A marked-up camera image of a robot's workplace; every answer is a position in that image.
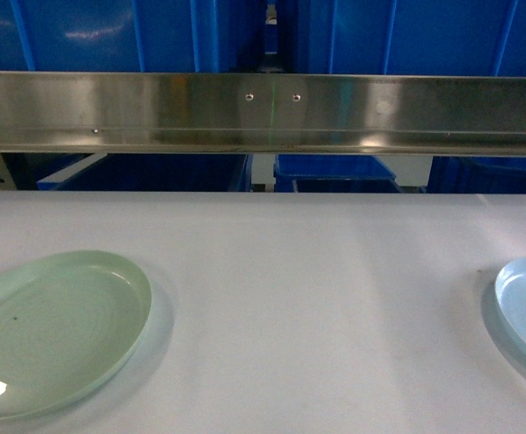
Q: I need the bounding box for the blue bin lower middle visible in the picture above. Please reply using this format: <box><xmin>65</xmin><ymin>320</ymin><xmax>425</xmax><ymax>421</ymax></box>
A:
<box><xmin>273</xmin><ymin>155</ymin><xmax>402</xmax><ymax>193</ymax></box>

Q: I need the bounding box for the blue bin lower left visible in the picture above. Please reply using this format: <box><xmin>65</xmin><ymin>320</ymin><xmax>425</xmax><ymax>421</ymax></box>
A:
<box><xmin>38</xmin><ymin>154</ymin><xmax>252</xmax><ymax>193</ymax></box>

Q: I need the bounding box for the blue bin lower right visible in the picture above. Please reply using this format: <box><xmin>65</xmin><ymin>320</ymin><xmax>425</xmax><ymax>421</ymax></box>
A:
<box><xmin>426</xmin><ymin>156</ymin><xmax>526</xmax><ymax>194</ymax></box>

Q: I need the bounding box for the large blue bin right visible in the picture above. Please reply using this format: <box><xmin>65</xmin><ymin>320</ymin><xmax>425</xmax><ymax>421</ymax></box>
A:
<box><xmin>277</xmin><ymin>0</ymin><xmax>526</xmax><ymax>77</ymax></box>

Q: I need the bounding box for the large blue bin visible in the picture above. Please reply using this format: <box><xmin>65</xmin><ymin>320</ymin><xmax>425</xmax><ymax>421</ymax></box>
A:
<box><xmin>277</xmin><ymin>0</ymin><xmax>526</xmax><ymax>77</ymax></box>
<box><xmin>0</xmin><ymin>1</ymin><xmax>267</xmax><ymax>72</ymax></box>

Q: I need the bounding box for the pale green round plate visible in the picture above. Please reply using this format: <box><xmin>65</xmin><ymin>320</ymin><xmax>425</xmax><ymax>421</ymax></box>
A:
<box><xmin>0</xmin><ymin>250</ymin><xmax>152</xmax><ymax>420</ymax></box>

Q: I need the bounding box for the large blue bin left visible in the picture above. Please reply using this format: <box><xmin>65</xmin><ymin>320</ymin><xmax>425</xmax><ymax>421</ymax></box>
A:
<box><xmin>0</xmin><ymin>1</ymin><xmax>267</xmax><ymax>72</ymax></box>

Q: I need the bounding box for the stainless steel shelf rail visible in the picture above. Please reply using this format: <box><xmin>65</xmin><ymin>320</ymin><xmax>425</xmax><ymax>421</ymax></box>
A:
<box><xmin>0</xmin><ymin>71</ymin><xmax>526</xmax><ymax>156</ymax></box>

